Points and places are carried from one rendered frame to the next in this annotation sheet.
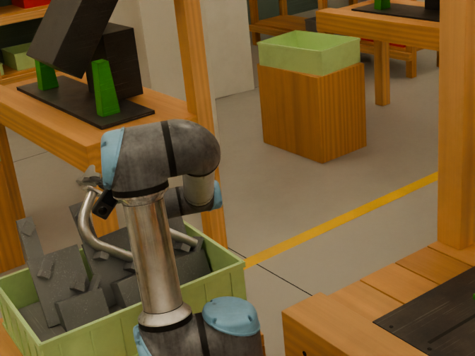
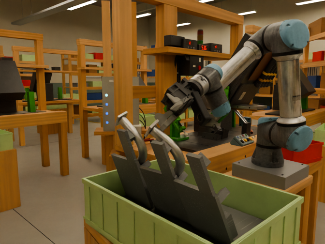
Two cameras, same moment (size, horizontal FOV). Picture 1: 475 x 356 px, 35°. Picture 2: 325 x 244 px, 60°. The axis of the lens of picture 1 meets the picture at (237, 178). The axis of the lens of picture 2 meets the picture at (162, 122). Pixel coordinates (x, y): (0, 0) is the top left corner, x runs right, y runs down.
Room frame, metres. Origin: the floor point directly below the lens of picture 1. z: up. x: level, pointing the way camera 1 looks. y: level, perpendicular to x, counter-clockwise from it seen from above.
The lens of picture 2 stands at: (2.16, 1.23, 1.31)
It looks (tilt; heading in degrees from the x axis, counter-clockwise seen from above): 8 degrees down; 258
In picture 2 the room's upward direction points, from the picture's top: straight up
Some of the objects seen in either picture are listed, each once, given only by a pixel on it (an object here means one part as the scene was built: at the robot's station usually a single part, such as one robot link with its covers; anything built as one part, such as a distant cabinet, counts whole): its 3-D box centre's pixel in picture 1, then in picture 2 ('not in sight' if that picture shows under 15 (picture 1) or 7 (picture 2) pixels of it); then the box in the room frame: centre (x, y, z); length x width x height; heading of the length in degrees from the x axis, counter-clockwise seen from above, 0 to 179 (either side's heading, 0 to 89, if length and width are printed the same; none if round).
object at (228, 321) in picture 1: (230, 332); (271, 129); (1.37, 0.05, 1.08); 0.13 x 0.12 x 0.14; 97
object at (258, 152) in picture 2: not in sight; (268, 153); (1.37, 0.04, 0.96); 0.15 x 0.15 x 0.10
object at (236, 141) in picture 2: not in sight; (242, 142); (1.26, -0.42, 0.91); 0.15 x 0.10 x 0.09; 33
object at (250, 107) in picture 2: not in sight; (237, 106); (1.14, -0.74, 1.11); 0.39 x 0.16 x 0.03; 123
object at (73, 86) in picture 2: not in sight; (104, 86); (2.02, -8.75, 1.12); 3.22 x 0.55 x 2.23; 34
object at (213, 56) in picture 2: not in sight; (194, 54); (1.40, -1.00, 1.52); 0.90 x 0.25 x 0.04; 33
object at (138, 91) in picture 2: not in sight; (184, 90); (1.46, -1.09, 1.23); 1.30 x 0.05 x 0.09; 33
